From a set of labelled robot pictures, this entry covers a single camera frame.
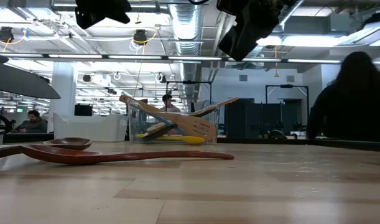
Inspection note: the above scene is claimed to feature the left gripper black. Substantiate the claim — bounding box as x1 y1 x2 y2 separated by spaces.
75 0 132 30

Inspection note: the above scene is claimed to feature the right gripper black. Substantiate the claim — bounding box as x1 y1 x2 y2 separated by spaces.
216 0 292 62

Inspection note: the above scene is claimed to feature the light wooden slotted spoon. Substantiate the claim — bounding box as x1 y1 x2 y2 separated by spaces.
146 96 239 134

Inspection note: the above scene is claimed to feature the light wooden slotted spatula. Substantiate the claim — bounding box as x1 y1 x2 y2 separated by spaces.
119 94 218 143

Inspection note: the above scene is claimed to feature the black rounded turner spatula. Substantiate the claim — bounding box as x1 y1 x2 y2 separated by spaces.
0 60 62 100

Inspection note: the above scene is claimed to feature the yellow silicone spoon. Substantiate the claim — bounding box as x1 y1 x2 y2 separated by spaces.
135 133 206 146

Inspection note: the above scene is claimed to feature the black slotted spoon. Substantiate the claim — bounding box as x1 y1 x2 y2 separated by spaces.
142 123 178 141

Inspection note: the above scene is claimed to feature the dark wooden spoon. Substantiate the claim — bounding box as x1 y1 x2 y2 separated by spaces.
19 144 235 166
0 137 93 161

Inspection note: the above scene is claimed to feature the long ceiling light strip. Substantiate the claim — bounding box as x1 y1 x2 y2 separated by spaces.
225 57 380 66
0 52 223 62

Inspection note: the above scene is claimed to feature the black partition screen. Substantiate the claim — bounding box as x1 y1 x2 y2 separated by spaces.
223 98 308 138

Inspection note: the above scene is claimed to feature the white round pillar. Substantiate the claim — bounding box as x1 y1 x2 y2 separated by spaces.
48 62 77 133

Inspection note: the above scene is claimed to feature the person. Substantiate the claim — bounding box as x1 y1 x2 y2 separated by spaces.
160 93 182 113
14 110 49 134
305 51 380 143

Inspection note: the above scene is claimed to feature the black computer monitor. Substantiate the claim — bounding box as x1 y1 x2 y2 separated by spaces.
73 103 93 117

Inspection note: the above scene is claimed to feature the white plastic bin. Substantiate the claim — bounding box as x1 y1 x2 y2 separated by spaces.
52 112 129 142

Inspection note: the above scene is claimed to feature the yellow hanging cord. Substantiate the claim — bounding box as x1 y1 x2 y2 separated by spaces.
272 45 280 78

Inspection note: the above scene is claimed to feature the black ceiling cable reel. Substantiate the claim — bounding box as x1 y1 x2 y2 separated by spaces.
132 27 159 46
0 26 26 45

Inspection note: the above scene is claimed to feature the black gantry frame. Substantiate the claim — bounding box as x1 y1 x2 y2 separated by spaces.
264 83 310 125
164 80 213 110

